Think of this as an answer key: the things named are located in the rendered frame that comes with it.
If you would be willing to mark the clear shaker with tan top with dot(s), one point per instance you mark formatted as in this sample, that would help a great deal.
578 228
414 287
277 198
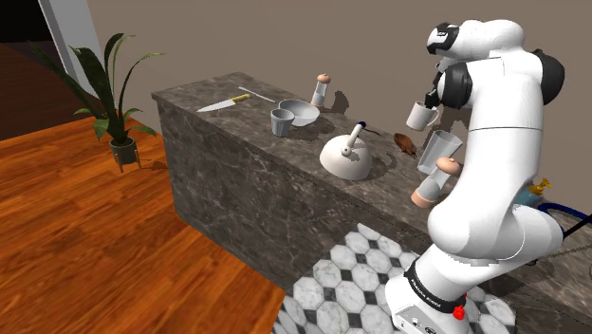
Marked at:
319 95

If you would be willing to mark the brown lump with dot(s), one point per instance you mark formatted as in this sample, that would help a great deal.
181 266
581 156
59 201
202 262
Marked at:
404 142

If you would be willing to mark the thin silver utensil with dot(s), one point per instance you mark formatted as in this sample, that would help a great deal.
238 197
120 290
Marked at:
257 94

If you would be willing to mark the grey bowl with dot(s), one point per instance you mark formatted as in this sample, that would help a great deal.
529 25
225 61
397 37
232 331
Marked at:
303 113

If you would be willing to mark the white door frame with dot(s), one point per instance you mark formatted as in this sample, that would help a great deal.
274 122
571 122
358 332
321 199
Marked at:
69 37

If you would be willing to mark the clear drinking glass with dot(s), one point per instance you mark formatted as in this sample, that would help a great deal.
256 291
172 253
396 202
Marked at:
437 150

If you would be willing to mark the potted green plant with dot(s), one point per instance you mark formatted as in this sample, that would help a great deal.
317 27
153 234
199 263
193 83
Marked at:
108 102

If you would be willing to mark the grey mill with tan ends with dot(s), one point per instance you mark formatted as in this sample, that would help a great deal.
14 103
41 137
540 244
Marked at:
430 189

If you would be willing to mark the grey ribbed cup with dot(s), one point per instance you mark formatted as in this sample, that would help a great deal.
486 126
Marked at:
281 123

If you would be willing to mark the white mug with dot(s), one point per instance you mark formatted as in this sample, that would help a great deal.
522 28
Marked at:
418 116

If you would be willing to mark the light blue bottle yellow top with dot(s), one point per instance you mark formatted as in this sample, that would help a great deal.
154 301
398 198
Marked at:
532 194

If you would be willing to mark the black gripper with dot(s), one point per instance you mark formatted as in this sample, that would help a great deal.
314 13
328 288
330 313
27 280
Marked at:
432 99

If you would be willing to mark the blue curved tube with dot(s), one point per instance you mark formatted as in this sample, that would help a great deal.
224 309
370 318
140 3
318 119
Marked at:
566 210

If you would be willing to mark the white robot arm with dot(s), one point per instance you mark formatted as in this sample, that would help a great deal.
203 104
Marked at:
499 152

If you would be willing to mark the marble tile patterned robot stand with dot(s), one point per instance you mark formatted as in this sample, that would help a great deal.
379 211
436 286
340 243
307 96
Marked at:
351 287

